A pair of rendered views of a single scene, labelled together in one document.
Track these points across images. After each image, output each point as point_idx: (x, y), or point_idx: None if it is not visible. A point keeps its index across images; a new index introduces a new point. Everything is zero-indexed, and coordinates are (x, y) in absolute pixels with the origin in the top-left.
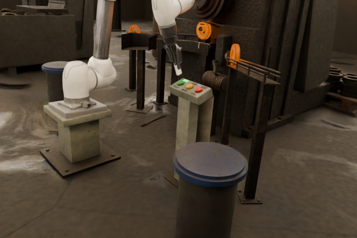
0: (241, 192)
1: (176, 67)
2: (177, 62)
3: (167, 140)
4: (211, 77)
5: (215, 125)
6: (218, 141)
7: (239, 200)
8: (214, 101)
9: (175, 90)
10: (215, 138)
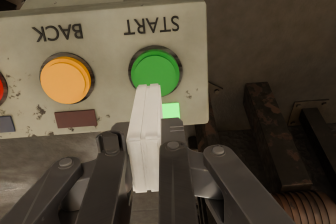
0: (21, 4)
1: (130, 123)
2: (67, 166)
3: (304, 0)
4: (301, 223)
5: (248, 118)
6: (213, 91)
7: None
8: (267, 165)
9: (131, 4)
10: (230, 95)
